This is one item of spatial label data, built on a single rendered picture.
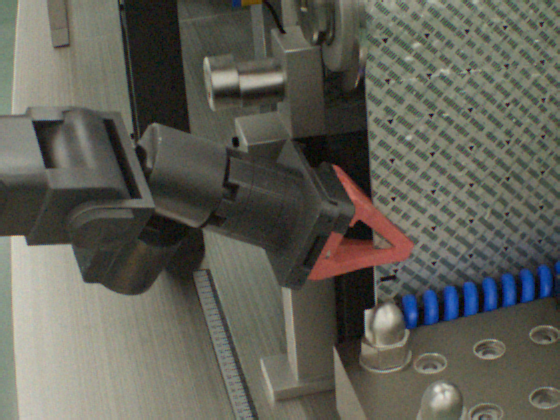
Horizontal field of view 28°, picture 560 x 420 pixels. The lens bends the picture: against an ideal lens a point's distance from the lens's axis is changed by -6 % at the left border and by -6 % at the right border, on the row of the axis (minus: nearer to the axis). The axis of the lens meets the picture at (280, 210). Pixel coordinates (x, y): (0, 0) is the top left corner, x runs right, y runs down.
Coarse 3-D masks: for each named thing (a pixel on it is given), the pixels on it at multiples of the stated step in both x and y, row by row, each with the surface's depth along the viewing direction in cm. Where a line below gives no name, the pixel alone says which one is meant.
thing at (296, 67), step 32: (288, 32) 85; (256, 64) 84; (288, 64) 82; (320, 64) 82; (256, 96) 84; (288, 96) 83; (320, 96) 84; (256, 128) 86; (288, 128) 85; (320, 128) 85; (320, 160) 86; (320, 288) 92; (288, 320) 95; (320, 320) 94; (288, 352) 98; (320, 352) 95; (288, 384) 96; (320, 384) 96
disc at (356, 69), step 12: (360, 0) 72; (360, 12) 72; (360, 24) 73; (360, 36) 73; (360, 48) 74; (360, 60) 74; (336, 72) 82; (348, 72) 78; (360, 72) 75; (348, 84) 79; (360, 84) 77
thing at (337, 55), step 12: (336, 0) 74; (348, 0) 73; (336, 12) 75; (348, 12) 74; (336, 24) 76; (348, 24) 74; (336, 36) 76; (348, 36) 75; (324, 48) 81; (336, 48) 77; (348, 48) 76; (324, 60) 82; (336, 60) 78; (348, 60) 77
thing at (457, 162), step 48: (384, 96) 76; (432, 96) 77; (480, 96) 78; (528, 96) 79; (384, 144) 78; (432, 144) 79; (480, 144) 80; (528, 144) 81; (384, 192) 80; (432, 192) 81; (480, 192) 82; (528, 192) 82; (384, 240) 82; (432, 240) 83; (480, 240) 83; (528, 240) 85; (384, 288) 84; (432, 288) 85; (480, 288) 86
